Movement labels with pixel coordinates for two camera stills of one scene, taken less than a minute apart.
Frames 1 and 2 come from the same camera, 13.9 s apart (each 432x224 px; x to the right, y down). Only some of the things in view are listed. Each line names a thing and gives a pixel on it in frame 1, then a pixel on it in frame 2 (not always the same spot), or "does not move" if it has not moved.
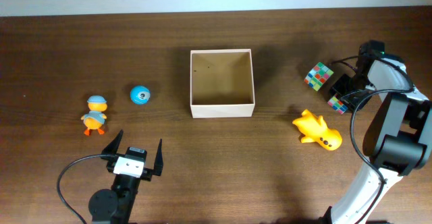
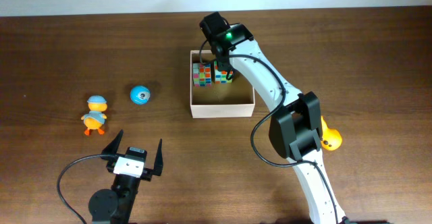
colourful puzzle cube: [335, 102] → [221, 76]
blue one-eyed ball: [140, 95] does not move
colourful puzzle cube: [317, 75] → [202, 75]
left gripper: [158, 163] does not move
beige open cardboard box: [221, 84] does not move
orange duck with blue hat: [95, 118] does not move
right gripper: [346, 91] → [222, 60]
